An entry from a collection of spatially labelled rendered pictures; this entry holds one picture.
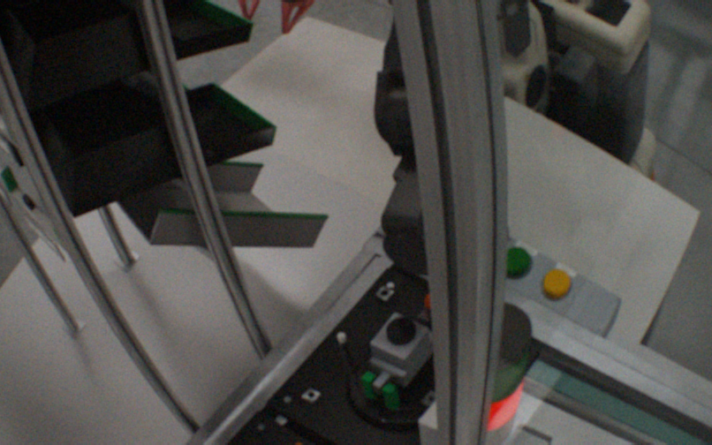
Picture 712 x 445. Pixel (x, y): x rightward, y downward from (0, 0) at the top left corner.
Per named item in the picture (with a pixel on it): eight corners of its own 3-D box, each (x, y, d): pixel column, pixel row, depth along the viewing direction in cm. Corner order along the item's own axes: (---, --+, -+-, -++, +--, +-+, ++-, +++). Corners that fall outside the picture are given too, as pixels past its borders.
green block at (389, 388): (391, 400, 96) (388, 381, 92) (400, 403, 96) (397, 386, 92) (385, 407, 96) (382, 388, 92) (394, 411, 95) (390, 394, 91)
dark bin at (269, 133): (210, 98, 102) (222, 47, 98) (273, 146, 95) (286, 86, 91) (37, 161, 84) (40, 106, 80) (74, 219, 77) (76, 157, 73)
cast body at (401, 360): (405, 331, 98) (400, 297, 93) (437, 347, 96) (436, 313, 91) (360, 385, 94) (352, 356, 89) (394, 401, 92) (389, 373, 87)
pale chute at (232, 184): (248, 192, 118) (261, 162, 117) (314, 248, 111) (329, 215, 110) (102, 186, 96) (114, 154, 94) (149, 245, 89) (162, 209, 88)
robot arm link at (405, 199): (466, 88, 76) (384, 87, 81) (423, 180, 70) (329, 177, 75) (508, 182, 84) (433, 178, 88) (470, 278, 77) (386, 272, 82)
